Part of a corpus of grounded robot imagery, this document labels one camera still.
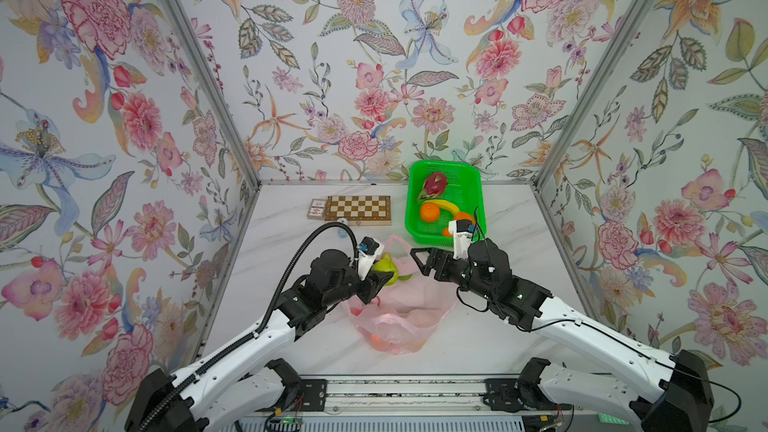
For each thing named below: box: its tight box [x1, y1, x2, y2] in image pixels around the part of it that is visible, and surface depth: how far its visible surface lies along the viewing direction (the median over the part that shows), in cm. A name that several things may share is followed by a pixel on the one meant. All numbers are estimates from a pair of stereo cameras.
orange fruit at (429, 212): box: [420, 202, 440, 223], surface depth 109 cm
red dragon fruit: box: [420, 172, 448, 199], surface depth 113 cm
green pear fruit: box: [372, 252, 399, 287], surface depth 75 cm
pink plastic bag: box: [345, 234, 457, 355], surface depth 82 cm
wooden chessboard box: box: [324, 195, 392, 226], surface depth 112 cm
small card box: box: [306, 198, 326, 220], surface depth 112 cm
